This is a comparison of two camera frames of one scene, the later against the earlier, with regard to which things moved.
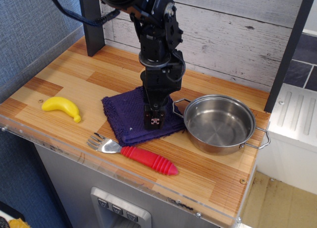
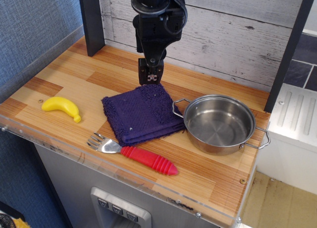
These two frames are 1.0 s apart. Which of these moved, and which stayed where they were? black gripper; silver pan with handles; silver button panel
Moved: black gripper
Stayed: silver pan with handles; silver button panel
